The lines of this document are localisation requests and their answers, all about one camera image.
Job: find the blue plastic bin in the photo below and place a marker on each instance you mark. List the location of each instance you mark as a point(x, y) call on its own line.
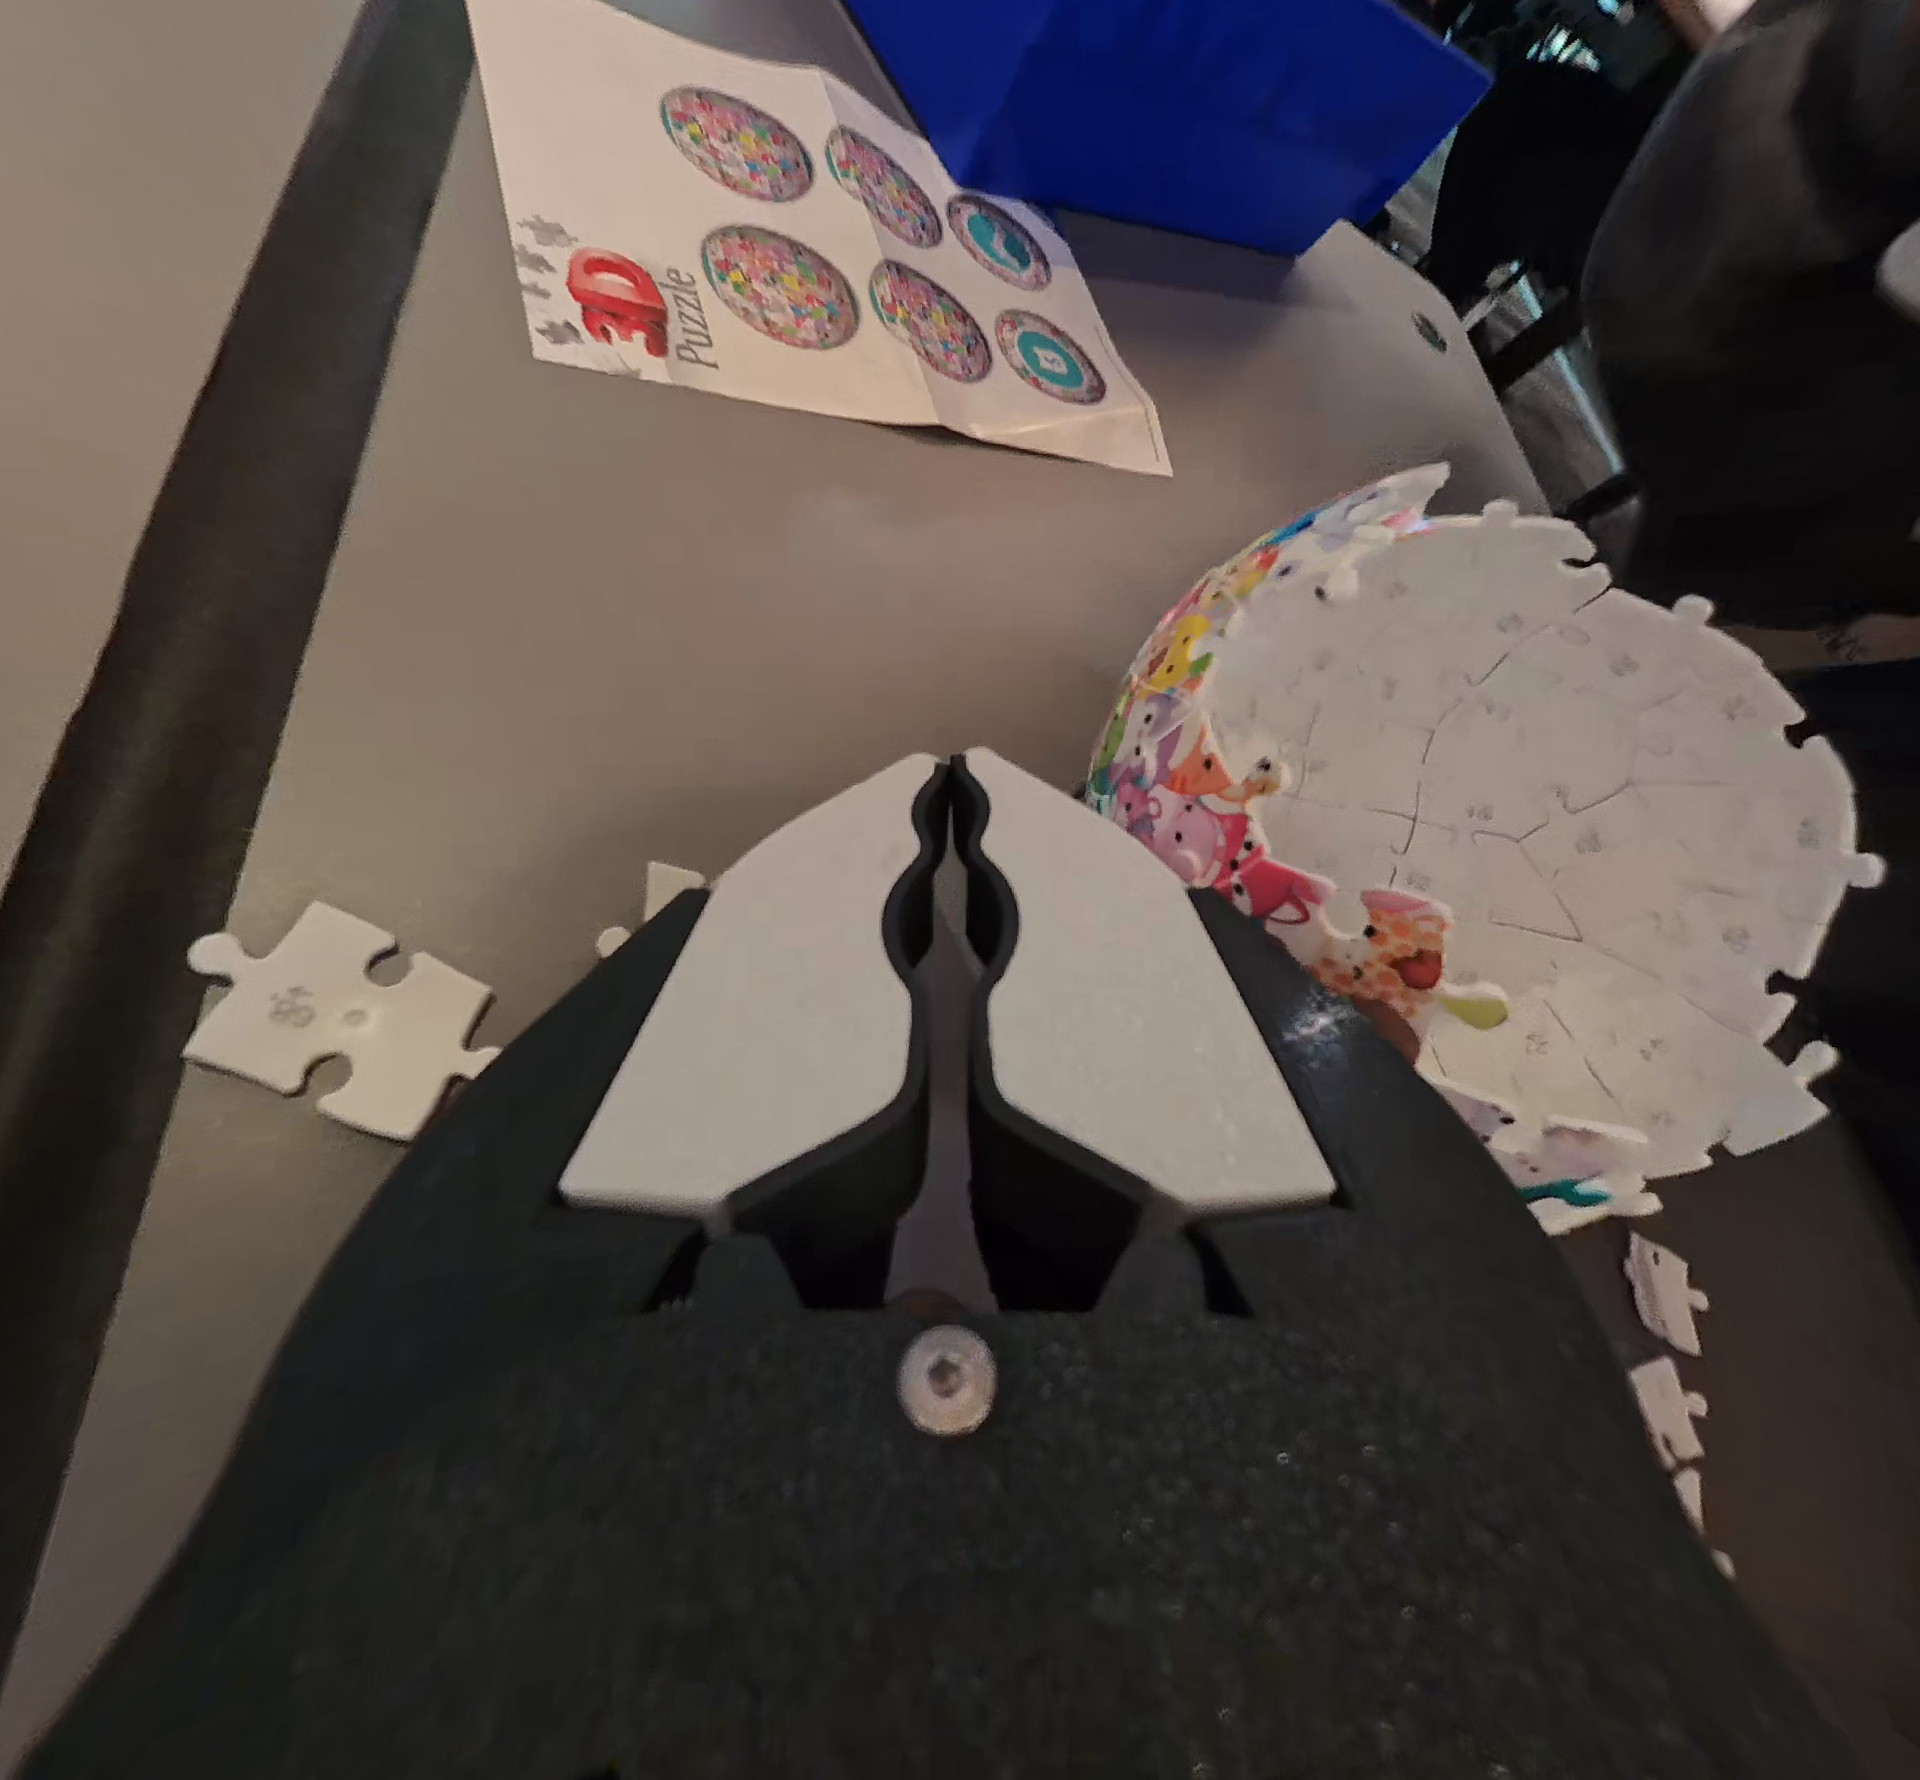
point(1142, 42)

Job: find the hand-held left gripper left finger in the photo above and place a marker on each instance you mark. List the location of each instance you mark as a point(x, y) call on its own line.
point(752, 1062)

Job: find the colourful puzzle ball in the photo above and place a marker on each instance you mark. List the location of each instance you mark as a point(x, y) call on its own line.
point(1531, 790)

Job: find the white puzzle leaflet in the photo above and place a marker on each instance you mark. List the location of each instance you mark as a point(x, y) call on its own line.
point(781, 251)

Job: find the two joined white puzzle pieces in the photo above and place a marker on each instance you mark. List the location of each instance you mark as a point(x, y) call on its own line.
point(668, 897)

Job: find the row of white puzzle pieces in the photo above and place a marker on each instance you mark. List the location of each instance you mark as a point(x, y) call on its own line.
point(1667, 1295)

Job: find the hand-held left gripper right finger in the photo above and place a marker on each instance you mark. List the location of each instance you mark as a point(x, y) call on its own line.
point(1156, 1062)

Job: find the single white puzzle piece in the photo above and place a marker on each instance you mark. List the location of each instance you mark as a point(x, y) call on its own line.
point(330, 1015)

